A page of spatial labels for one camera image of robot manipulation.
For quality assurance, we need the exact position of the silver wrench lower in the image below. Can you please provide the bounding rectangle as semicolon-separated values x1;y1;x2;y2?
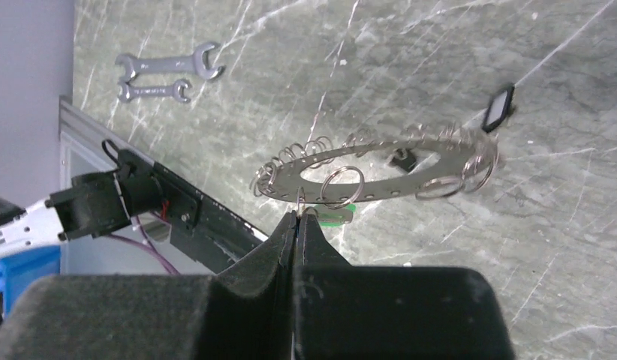
117;79;191;104

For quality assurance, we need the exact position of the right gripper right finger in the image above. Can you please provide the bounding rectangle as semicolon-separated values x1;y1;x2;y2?
293;214;351;359

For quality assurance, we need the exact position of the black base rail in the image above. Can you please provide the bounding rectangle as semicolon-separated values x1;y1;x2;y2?
101;139;268;273

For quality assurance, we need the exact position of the aluminium frame rail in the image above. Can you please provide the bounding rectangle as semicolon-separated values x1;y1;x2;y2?
59;95;154;166

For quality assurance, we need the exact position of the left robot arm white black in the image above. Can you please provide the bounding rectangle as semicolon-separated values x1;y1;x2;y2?
0;171;131;259

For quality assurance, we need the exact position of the white key tag black frame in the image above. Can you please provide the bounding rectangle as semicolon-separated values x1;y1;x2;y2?
481;82;516;134

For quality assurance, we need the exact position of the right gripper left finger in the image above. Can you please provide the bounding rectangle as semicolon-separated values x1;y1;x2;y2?
209;212;297;359

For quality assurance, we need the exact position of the black head key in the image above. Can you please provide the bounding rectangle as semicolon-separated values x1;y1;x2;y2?
388;148;418;174

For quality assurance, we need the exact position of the silver wrench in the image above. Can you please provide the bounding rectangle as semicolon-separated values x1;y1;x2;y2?
117;79;191;104
115;41;226;82

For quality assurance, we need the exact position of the green head key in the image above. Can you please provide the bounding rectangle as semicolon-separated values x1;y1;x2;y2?
296;187;357;227

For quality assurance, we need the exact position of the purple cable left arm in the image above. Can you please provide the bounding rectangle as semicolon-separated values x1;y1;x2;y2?
107;216;181;277

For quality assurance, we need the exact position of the silver wrench upper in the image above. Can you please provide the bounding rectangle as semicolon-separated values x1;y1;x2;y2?
115;41;226;82

